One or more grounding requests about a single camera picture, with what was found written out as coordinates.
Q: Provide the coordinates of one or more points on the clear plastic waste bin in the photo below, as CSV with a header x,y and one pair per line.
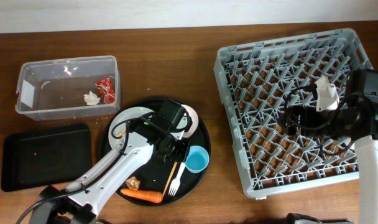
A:
x,y
54,89

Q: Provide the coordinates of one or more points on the grey plastic dishwasher rack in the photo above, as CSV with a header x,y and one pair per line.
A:
x,y
253,80

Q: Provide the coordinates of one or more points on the wooden chopstick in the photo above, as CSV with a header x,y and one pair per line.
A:
x,y
169,178

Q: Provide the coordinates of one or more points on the white tissue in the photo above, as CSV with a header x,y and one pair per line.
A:
x,y
91,99

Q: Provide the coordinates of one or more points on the blue plastic cup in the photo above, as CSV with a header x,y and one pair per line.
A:
x,y
197,159

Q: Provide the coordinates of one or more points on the white plastic fork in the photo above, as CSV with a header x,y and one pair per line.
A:
x,y
174,186

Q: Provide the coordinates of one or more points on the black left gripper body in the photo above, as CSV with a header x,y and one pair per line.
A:
x,y
177,150

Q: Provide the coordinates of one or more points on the orange carrot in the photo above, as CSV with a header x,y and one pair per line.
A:
x,y
150,196

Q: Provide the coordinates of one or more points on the pink bowl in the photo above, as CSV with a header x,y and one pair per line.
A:
x,y
193,116

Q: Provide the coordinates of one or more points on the red snack wrapper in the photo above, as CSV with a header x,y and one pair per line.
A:
x,y
106,90

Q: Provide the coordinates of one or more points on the brown walnut shell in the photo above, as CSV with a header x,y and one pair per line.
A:
x,y
133,183

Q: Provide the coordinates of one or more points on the round black tray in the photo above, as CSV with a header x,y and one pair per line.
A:
x,y
154,174

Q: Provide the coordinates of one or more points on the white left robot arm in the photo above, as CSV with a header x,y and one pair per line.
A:
x,y
82,200

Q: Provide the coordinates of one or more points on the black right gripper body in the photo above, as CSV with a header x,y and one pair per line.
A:
x,y
314,123

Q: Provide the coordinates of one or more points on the black rectangular tray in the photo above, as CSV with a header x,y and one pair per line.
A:
x,y
45,157

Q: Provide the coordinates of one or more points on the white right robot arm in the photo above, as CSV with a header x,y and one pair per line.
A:
x,y
354,117

